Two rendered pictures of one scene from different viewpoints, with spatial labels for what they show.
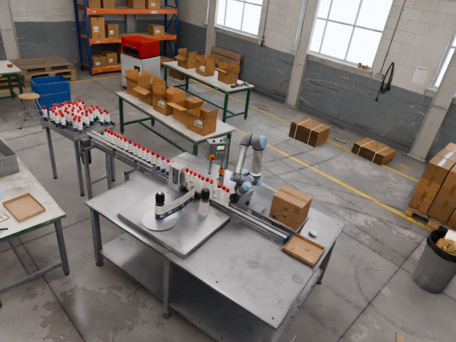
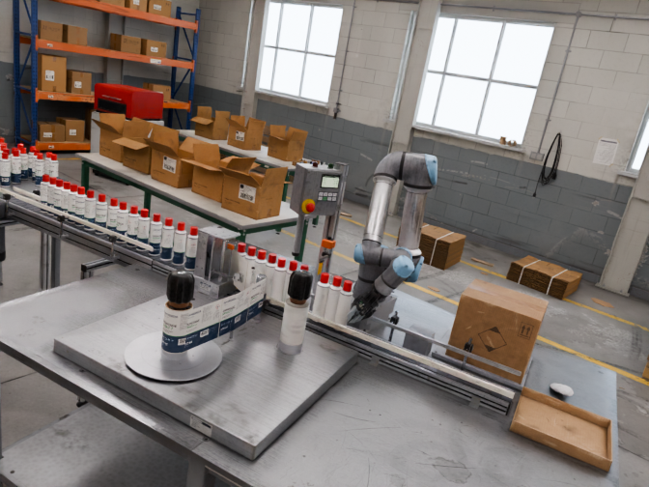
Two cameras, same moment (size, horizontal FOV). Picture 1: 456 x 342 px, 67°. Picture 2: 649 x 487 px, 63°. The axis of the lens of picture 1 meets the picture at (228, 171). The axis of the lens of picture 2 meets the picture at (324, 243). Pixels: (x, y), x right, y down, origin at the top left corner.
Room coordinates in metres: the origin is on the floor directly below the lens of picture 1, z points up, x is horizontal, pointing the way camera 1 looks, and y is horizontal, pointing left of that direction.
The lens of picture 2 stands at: (0.88, 0.30, 1.83)
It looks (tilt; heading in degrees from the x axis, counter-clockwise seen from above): 18 degrees down; 354
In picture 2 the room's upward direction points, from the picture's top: 10 degrees clockwise
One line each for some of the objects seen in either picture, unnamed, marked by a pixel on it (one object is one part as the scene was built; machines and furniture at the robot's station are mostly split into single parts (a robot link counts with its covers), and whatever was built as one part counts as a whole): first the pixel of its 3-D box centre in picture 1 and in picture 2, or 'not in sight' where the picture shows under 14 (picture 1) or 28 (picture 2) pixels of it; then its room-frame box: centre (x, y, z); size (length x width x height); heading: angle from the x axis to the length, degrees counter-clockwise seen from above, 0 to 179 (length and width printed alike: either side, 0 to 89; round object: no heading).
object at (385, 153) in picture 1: (373, 150); (544, 275); (6.23, -2.78, 0.11); 0.65 x 0.54 x 0.22; 45
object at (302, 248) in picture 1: (303, 248); (561, 424); (2.33, -0.76, 0.85); 0.30 x 0.26 x 0.04; 59
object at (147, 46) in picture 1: (140, 65); (126, 134); (8.25, 2.40, 0.61); 0.70 x 0.60 x 1.22; 60
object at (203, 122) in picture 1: (202, 118); (255, 186); (4.69, 0.46, 0.97); 0.51 x 0.39 x 0.37; 144
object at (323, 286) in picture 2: (218, 193); (321, 297); (2.82, 0.07, 0.98); 0.05 x 0.05 x 0.20
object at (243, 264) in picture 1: (218, 214); (322, 349); (2.70, 0.04, 0.82); 2.10 x 1.50 x 0.02; 59
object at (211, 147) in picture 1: (215, 149); (316, 189); (2.98, 0.14, 1.38); 0.17 x 0.10 x 0.19; 114
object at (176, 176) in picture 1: (177, 176); (217, 261); (2.99, 0.51, 1.01); 0.14 x 0.13 x 0.26; 59
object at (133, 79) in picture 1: (137, 83); (122, 137); (5.85, 1.76, 0.97); 0.45 x 0.40 x 0.37; 140
